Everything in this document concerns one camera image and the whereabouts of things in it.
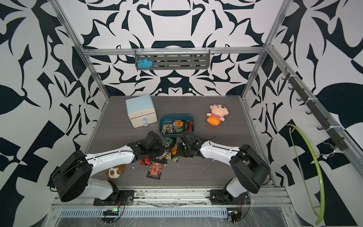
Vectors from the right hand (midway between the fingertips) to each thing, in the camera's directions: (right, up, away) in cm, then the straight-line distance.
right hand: (175, 150), depth 86 cm
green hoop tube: (+54, +2, -34) cm, 63 cm away
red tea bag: (+10, +13, +14) cm, 21 cm away
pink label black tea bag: (-11, -11, -3) cm, 16 cm away
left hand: (-7, +2, +1) cm, 7 cm away
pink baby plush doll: (+30, +23, +16) cm, 41 cm away
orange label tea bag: (+2, +15, +13) cm, 20 cm away
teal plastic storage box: (-1, +14, +13) cm, 19 cm away
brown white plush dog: (-33, -10, -7) cm, 35 cm away
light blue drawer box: (-22, +24, +8) cm, 33 cm away
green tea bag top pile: (-5, +4, +9) cm, 11 cm away
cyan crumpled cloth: (-20, +53, +5) cm, 57 cm away
